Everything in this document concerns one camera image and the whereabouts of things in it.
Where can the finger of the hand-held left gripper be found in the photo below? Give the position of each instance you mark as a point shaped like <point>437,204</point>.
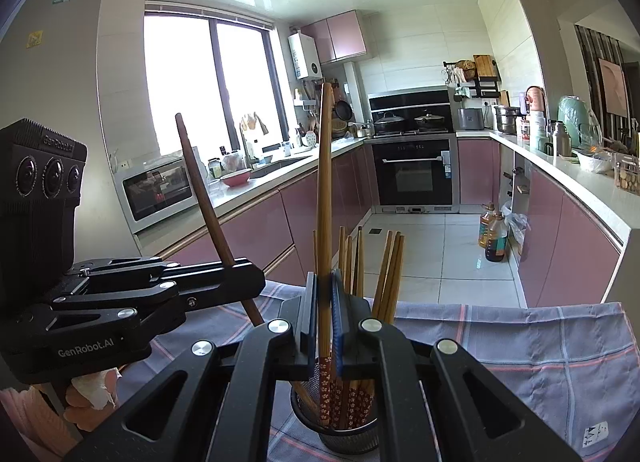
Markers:
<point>225,272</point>
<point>220,294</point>

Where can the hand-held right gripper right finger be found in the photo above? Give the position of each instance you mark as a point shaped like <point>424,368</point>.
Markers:
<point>337,312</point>

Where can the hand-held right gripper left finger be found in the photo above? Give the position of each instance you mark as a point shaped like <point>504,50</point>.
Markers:
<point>312,312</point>

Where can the bunch of wooden chopsticks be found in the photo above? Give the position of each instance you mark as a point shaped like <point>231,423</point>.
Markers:
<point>389,282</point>

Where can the black mesh utensil holder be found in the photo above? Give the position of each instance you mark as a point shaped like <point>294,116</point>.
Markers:
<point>350,439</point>

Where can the person's left forearm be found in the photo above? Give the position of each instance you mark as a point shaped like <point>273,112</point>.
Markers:
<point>30,417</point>

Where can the person's left hand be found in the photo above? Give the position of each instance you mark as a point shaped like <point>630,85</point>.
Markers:
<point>75,399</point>

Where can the pink base cabinets white countertop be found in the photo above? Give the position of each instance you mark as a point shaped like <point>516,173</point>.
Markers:
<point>260,227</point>
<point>560,252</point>

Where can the pink bowl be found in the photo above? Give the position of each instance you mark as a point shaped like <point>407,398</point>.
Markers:
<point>236,178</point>

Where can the white countertop oven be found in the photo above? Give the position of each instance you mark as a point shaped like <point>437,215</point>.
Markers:
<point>150,189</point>

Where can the kitchen faucet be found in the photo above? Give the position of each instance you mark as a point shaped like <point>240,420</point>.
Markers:
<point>246,147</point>

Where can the grey refrigerator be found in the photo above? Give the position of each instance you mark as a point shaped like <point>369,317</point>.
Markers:
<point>60,92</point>

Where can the white crumpled tissue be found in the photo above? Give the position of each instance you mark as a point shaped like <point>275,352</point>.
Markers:
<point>95,387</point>

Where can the black stove with oven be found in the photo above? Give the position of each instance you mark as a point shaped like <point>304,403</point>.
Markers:
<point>415,177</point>

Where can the white dotted jar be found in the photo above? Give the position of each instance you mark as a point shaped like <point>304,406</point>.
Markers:
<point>311,139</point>

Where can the yellow cooking oil bottle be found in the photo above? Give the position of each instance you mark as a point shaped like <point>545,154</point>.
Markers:
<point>484,224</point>

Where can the blue checkered tablecloth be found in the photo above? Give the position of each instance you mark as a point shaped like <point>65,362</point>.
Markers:
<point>500,367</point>

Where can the dark sauce bottle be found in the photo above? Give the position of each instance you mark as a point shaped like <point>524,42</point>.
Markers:
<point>496,242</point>

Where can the woven basket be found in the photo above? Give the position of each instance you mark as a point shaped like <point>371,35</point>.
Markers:
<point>341,129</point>

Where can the black wok with lid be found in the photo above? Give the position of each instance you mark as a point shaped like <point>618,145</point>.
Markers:
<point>389,124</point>

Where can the kitchen window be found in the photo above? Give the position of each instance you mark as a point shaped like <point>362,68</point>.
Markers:
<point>175,82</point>

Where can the white plastic bag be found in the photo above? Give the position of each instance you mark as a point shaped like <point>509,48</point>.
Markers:
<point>517,229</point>

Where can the hanging frying pan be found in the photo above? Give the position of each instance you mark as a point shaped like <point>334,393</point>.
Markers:
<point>343,111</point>

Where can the black pot with lid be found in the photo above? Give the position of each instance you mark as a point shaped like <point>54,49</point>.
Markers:
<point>430,123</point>

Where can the white water heater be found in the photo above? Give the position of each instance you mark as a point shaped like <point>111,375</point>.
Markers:
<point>304,56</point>

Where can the silver toaster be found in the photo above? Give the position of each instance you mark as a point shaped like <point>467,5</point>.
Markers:
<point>471,119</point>

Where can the steel stockpot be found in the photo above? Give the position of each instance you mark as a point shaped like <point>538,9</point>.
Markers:
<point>507,120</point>

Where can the steel thermos bottle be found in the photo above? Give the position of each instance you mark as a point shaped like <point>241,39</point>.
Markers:
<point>561,139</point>

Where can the wooden cutting board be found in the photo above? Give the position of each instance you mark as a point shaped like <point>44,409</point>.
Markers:
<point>485,67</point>

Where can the pink thermos jug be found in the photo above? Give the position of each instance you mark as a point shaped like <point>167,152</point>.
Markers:
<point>536,99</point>

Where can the white bowl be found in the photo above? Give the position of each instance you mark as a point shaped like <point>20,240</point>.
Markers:
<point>595,162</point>

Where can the green appliance plastic cover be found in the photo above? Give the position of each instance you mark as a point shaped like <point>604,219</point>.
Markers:
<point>575,117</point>

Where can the glass jar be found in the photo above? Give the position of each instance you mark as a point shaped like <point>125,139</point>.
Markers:
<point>627,173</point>

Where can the pink wall cabinets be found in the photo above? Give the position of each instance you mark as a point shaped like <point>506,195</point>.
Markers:
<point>340,37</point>

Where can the black wall rack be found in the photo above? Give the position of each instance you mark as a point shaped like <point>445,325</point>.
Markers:
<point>487,87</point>

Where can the framed wall picture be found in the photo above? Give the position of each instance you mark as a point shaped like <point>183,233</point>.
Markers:
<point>614,87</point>

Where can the striped wall panel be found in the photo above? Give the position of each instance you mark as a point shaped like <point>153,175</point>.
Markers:
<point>587,57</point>

